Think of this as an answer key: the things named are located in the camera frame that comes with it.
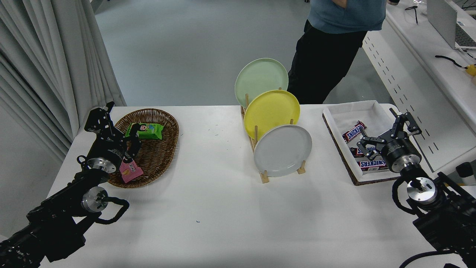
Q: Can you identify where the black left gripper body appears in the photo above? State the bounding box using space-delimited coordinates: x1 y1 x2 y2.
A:
88 136 128 167

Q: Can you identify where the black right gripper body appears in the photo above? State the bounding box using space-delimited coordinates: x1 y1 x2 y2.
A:
381 138 422 165

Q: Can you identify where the grey plate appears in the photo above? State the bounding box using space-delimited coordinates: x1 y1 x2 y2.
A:
254 125 313 178

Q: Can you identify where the yellow plate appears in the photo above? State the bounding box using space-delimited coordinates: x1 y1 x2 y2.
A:
244 90 300 141

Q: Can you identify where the wooden plate rack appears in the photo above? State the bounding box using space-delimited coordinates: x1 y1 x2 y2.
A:
240 87 307 184

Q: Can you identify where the pale green plate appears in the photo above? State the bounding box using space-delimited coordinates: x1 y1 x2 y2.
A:
234 58 289 109

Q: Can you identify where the green snack packet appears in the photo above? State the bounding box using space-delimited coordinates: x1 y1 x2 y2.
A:
125 122 164 141

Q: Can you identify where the brown wicker basket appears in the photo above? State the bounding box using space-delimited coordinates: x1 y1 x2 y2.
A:
106 108 180 188

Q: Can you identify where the pink snack packet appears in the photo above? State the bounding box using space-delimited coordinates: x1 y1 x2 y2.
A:
119 156 144 183

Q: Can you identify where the white lined tray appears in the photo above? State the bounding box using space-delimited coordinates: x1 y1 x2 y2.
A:
322 100 422 186

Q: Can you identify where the black and white cylinder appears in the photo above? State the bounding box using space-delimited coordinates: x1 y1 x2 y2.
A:
456 162 476 186

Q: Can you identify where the white side desk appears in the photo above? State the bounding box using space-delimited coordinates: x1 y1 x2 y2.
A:
363 0 476 175

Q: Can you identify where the grey curtain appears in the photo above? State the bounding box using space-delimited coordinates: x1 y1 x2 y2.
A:
0 0 127 164

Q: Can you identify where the person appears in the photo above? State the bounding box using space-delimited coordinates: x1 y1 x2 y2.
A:
287 0 387 105

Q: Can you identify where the silver laptop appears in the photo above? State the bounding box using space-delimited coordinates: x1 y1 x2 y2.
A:
426 0 476 50

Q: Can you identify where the thin black looped cord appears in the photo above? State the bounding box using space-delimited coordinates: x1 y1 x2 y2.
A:
405 6 420 25

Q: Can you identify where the black cable bundle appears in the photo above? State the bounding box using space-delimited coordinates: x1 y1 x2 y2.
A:
460 0 476 17

